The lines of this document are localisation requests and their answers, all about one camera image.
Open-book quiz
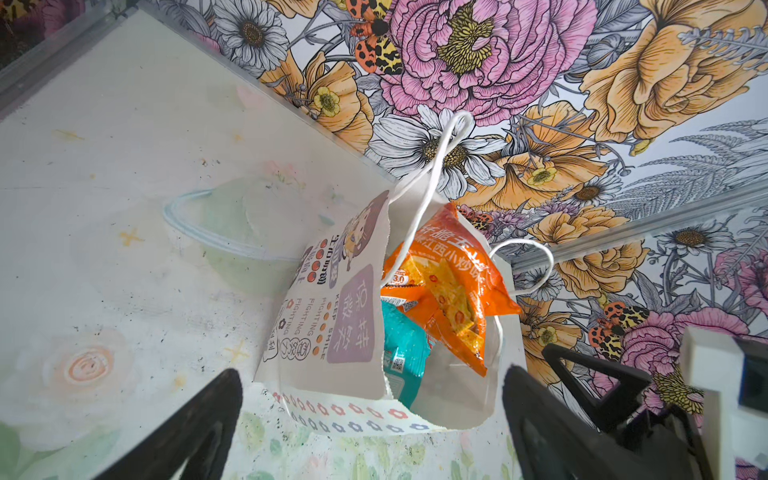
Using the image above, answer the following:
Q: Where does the white patterned paper bag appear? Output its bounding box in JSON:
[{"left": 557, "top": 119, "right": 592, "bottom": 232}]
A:
[{"left": 254, "top": 109, "right": 556, "bottom": 436}]

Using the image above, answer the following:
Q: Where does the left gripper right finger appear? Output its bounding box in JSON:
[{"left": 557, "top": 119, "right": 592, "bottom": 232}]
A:
[{"left": 502, "top": 366, "right": 660, "bottom": 480}]

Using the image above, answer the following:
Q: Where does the teal snack packet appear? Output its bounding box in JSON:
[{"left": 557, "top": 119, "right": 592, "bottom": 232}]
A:
[{"left": 382, "top": 301, "right": 431, "bottom": 408}]

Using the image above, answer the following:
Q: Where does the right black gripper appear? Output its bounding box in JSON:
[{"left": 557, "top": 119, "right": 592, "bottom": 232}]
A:
[{"left": 542, "top": 344, "right": 714, "bottom": 480}]

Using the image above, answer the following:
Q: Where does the right aluminium corner post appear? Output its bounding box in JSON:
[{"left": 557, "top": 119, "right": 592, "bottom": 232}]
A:
[{"left": 509, "top": 179, "right": 768, "bottom": 274}]

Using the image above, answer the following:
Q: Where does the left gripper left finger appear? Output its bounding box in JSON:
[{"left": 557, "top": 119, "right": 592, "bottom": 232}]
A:
[{"left": 97, "top": 368, "right": 243, "bottom": 479}]

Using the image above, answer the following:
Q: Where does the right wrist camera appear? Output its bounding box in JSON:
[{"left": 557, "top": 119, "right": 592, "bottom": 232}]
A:
[{"left": 679, "top": 327, "right": 767, "bottom": 479}]

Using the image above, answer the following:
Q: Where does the orange snack packet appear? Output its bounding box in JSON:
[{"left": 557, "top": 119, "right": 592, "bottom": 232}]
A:
[{"left": 381, "top": 204, "right": 521, "bottom": 377}]

